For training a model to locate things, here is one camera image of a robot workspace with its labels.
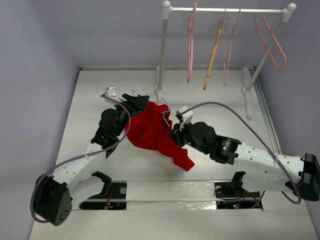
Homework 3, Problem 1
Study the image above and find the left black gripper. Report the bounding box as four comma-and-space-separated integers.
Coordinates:
113, 94, 148, 137

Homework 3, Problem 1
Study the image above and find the blue wire hanger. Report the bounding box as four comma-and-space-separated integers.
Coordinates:
131, 89, 172, 127

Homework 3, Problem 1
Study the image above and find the red t shirt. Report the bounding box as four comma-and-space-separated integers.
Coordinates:
125, 101, 195, 171

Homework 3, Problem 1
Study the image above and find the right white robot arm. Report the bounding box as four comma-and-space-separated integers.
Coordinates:
168, 122, 320, 202

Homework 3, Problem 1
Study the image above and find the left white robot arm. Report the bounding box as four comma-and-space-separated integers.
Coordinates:
29, 93, 150, 226

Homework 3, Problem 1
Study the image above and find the thick pink plastic hanger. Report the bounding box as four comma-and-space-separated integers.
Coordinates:
187, 2, 197, 83

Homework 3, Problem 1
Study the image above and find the wooden hanger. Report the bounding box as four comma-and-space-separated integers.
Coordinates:
203, 20, 224, 90

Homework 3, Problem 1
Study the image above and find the pink plastic hanger right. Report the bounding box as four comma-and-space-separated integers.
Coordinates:
253, 15, 287, 72

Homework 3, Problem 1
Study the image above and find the white clothes rack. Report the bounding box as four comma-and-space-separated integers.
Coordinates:
154, 0, 297, 119

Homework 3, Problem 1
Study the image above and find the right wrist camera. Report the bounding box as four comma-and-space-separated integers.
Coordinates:
175, 105, 194, 131

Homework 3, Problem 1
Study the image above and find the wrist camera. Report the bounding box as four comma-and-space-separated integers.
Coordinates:
101, 86, 119, 102
175, 105, 194, 131

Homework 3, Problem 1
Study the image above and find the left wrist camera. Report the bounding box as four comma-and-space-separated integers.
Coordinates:
101, 86, 119, 102

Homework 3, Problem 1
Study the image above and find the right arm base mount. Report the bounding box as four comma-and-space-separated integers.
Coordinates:
213, 171, 263, 210

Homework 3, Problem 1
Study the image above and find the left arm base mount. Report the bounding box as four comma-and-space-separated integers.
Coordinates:
79, 171, 127, 211

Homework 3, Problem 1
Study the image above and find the thin pink wire hanger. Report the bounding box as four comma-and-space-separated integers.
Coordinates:
223, 7, 242, 87

